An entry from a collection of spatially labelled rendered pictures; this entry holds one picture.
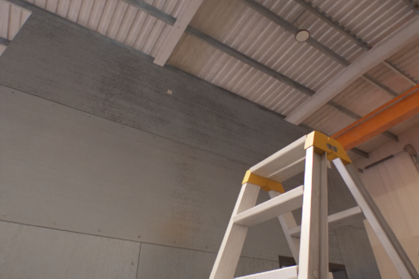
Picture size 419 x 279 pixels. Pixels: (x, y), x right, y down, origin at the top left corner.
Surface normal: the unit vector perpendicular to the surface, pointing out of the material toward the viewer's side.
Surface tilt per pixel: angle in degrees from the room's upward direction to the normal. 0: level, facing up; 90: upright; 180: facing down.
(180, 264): 90
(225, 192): 90
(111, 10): 176
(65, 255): 90
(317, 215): 88
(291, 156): 180
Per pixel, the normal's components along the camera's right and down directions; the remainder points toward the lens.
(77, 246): 0.52, -0.52
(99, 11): 0.04, 0.76
